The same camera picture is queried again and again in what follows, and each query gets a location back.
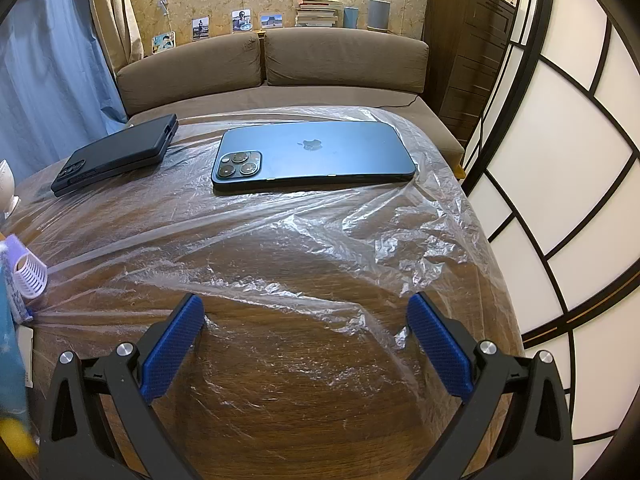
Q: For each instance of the blurred blue yellow object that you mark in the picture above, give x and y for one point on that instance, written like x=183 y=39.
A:
x=10 y=375

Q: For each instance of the stack of books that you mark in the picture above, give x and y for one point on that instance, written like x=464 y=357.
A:
x=317 y=14

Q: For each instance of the photo print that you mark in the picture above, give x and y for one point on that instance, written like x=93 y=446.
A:
x=271 y=21
x=241 y=21
x=200 y=29
x=163 y=42

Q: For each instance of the white wall hook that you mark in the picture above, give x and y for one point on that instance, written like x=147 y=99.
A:
x=162 y=6

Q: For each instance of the blue smartphone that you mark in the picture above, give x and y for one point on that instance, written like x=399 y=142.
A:
x=325 y=157

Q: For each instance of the black cased smartphone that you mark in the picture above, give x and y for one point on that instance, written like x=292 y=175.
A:
x=115 y=155

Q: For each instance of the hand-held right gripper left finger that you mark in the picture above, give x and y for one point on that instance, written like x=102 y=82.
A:
x=170 y=350

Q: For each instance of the clear plastic table sheet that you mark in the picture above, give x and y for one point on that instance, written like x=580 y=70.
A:
x=300 y=260

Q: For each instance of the light blue cup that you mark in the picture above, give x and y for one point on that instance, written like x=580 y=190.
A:
x=350 y=17

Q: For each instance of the brown sofa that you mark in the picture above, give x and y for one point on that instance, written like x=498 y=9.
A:
x=320 y=97

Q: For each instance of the purple hair roller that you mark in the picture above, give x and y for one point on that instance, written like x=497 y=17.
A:
x=32 y=275

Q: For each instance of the brown sofa back cushion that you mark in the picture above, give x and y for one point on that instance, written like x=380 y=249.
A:
x=345 y=57
x=192 y=70

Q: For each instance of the dark wooden cabinet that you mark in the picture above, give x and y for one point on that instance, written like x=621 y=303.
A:
x=467 y=55

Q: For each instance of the beige curtain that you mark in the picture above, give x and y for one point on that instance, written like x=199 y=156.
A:
x=112 y=10

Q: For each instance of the white footed cup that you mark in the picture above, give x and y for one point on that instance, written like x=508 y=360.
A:
x=6 y=187

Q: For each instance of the black framed paper screen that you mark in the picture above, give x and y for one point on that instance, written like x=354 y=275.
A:
x=565 y=160

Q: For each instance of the blue curtain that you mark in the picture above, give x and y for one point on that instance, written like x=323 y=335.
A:
x=47 y=85

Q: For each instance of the grey cylinder speaker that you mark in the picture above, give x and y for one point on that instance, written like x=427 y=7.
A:
x=379 y=15

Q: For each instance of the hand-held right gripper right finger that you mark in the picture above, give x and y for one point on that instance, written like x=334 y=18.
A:
x=440 y=350

